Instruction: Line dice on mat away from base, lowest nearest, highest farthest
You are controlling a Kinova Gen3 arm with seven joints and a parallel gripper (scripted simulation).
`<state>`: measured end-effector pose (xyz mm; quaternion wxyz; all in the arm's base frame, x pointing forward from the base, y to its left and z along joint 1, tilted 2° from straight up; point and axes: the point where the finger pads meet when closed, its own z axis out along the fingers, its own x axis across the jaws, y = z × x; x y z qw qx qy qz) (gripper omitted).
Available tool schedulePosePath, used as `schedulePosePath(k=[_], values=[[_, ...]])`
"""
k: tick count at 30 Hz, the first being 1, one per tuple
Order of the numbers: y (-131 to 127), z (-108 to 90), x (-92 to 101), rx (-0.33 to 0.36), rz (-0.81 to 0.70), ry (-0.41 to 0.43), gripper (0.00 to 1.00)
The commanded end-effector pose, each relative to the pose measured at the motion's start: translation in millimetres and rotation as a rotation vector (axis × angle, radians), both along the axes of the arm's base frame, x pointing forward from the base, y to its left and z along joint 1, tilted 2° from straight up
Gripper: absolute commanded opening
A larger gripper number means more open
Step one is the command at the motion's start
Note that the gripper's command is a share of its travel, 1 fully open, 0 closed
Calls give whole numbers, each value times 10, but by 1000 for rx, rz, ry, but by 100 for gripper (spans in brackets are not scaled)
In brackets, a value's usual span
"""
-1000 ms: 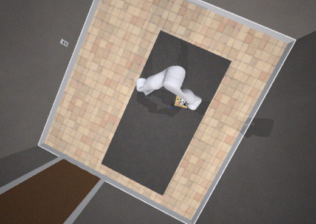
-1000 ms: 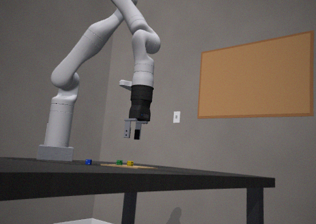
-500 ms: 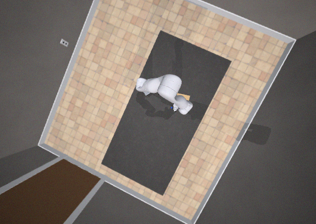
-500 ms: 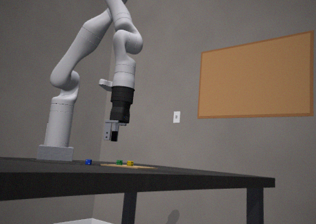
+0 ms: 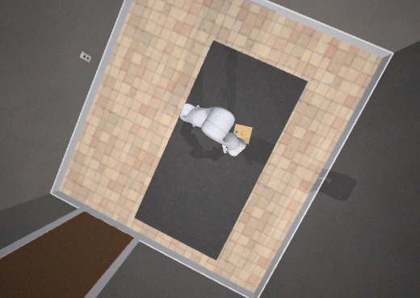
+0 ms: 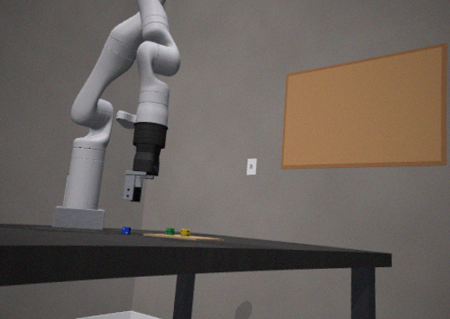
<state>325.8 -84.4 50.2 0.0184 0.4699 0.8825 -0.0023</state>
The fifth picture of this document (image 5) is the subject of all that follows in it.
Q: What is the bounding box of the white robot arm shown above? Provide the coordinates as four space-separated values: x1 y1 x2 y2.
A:
180 103 246 156

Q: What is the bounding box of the tan square mat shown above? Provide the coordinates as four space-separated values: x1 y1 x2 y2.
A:
233 124 252 144

